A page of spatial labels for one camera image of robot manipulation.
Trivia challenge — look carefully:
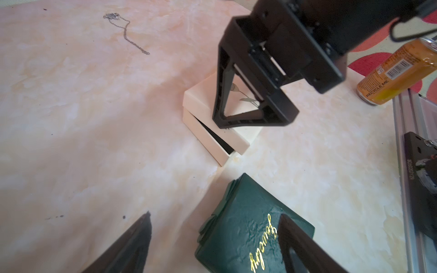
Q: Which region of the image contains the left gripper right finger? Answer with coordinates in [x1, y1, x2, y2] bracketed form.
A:
[277, 214, 346, 273]

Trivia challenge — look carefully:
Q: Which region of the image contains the cream lift-off box lid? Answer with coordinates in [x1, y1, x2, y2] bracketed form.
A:
[183, 73, 262, 155]

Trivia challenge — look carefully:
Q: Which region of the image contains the green jewelry box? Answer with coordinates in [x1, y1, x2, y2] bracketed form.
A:
[195, 174, 315, 273]

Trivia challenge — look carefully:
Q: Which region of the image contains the silver pendant necklace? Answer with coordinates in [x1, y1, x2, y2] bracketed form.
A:
[103, 13, 151, 56]

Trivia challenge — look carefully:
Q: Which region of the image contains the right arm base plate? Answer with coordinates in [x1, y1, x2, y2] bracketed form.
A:
[404, 132, 437, 241]

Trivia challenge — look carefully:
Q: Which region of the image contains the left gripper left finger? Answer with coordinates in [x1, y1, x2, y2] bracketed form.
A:
[84, 212, 152, 273]

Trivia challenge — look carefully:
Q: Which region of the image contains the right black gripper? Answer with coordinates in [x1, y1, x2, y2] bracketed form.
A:
[212, 1, 437, 129]

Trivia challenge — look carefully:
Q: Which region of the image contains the orange soda can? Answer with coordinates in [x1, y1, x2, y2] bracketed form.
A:
[356, 38, 437, 105]

